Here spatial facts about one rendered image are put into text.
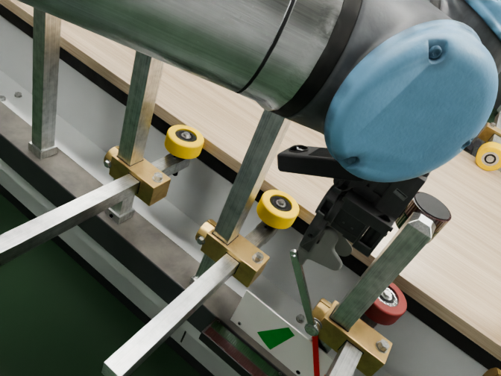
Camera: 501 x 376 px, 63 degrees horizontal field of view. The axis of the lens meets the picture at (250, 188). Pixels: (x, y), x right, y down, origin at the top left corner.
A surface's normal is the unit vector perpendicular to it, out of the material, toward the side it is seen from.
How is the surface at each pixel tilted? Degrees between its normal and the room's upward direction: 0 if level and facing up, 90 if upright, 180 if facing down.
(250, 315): 90
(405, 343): 90
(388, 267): 90
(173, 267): 0
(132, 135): 90
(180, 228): 0
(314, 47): 78
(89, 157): 0
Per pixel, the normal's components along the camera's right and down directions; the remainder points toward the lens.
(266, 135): -0.52, 0.38
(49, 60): 0.79, 0.56
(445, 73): 0.13, 0.67
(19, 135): 0.33, -0.73
